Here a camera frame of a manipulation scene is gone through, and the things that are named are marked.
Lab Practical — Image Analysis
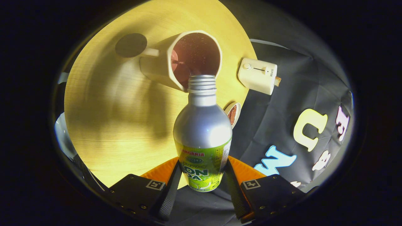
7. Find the black backdrop cloth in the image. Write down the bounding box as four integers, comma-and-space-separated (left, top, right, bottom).
166, 39, 354, 226

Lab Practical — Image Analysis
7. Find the beige wooden cup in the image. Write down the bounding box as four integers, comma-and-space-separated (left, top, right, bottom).
115, 30, 223, 92

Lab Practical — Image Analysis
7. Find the white round plate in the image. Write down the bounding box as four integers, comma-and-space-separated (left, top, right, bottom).
224, 102, 242, 129

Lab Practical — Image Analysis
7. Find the white toaster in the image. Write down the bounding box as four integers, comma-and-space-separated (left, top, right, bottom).
237, 57, 278, 95

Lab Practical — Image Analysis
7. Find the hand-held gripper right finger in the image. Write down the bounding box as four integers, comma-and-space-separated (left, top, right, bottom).
224, 156, 307, 224

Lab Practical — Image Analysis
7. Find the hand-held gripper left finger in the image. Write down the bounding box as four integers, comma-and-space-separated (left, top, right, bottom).
108, 157, 183, 222

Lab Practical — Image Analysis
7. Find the wooden table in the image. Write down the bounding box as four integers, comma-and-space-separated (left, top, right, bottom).
64, 0, 258, 189

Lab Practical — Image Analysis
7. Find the silver juice bottle green label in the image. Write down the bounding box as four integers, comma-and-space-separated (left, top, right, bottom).
173, 75, 233, 192

